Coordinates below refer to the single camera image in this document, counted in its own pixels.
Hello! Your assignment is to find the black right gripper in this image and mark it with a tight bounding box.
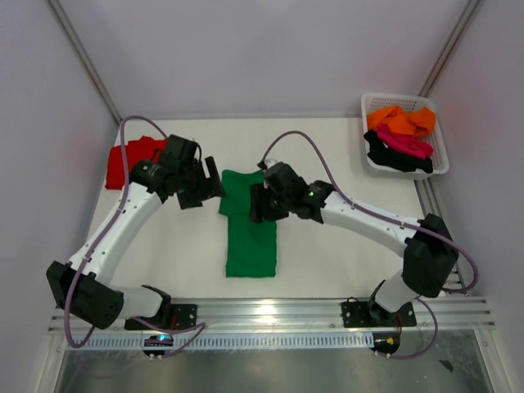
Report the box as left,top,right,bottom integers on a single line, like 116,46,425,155
249,183,292,224

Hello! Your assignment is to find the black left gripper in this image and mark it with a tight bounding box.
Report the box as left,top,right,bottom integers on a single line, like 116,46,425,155
178,157,227,210

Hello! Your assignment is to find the green t shirt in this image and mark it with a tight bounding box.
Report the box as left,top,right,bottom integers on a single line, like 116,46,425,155
219,169,278,278

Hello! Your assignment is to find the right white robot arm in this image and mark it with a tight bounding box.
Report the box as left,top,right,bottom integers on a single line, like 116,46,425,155
250,162,459,326

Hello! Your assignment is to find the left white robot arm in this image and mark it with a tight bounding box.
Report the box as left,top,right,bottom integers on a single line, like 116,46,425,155
46,135,225,329

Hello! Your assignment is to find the folded red t shirt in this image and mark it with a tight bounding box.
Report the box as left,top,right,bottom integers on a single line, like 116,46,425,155
105,136,166,190

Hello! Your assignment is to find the black t shirt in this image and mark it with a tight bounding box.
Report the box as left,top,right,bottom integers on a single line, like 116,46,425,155
364,130,433,174

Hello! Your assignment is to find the pink t shirt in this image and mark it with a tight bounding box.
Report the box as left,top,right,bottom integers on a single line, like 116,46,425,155
376,124,434,160

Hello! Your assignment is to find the orange t shirt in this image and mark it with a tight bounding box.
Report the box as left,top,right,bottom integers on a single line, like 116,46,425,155
366,106,436,138

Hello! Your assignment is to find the left black controller board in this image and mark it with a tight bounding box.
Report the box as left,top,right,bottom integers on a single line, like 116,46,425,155
142,333,174,358

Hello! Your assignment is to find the black controller board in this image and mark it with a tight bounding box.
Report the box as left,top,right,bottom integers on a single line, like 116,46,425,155
371,332,400,358
142,333,174,358

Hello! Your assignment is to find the right black controller board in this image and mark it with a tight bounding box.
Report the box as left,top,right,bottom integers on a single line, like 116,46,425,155
371,332,400,358

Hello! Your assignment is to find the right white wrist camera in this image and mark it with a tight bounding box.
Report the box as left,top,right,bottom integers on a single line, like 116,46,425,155
260,159,279,170

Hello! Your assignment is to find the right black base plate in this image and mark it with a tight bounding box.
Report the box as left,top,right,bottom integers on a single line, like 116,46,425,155
341,299,418,328

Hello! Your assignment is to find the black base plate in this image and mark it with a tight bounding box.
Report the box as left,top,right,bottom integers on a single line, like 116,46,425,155
341,299,418,328
124,303,197,331

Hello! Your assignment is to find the white slotted cable duct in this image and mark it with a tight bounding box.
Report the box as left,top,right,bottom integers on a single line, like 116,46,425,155
81,331,373,350

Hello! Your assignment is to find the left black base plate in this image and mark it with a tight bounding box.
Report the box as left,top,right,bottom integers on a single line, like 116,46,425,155
124,303,197,331

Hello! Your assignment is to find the left corner frame post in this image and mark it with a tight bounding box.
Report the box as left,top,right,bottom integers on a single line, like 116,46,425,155
44,0,122,124

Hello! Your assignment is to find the corner frame post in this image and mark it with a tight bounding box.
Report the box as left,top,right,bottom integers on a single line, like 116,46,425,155
418,0,485,97
44,0,122,124

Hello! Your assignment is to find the aluminium front rail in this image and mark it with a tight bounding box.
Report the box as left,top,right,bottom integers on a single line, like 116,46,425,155
47,297,497,336

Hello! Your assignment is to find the right corner frame post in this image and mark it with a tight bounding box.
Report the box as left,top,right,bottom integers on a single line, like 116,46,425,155
418,0,485,97

